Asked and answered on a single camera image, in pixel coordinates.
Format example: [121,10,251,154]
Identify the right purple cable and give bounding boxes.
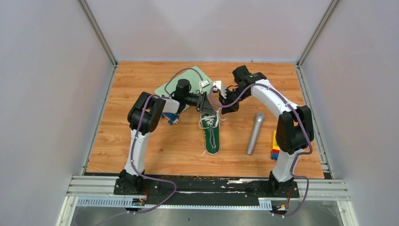
[208,83,313,218]

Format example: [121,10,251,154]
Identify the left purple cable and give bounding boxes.
[124,68,205,215]

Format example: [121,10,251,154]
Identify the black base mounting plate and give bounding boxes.
[113,175,300,206]

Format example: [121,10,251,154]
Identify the green canvas sneaker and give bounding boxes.
[199,113,221,156]

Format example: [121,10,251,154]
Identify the purple cable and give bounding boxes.
[124,68,205,215]
[208,83,313,218]

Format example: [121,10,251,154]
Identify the white shoelace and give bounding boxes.
[198,113,228,155]

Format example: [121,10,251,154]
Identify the blue red toy car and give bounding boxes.
[161,113,179,125]

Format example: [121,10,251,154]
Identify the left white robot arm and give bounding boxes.
[114,79,220,194]

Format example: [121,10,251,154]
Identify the silver microphone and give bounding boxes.
[247,112,265,155]

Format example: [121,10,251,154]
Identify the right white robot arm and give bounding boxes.
[212,65,314,197]

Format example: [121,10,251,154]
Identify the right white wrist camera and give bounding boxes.
[211,81,227,99]

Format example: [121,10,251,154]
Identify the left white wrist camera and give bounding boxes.
[199,80,210,89]

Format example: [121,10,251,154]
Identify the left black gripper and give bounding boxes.
[184,92,217,116]

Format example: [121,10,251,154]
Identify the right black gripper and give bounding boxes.
[219,87,249,115]

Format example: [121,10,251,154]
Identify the light green cutting mat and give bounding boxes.
[154,65,215,113]

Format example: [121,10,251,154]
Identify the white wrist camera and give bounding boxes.
[199,80,210,89]
[211,81,227,99]

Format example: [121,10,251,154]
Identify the aluminium frame rail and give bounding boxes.
[67,176,350,210]

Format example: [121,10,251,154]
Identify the yellow red blue block stack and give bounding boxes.
[271,131,280,160]

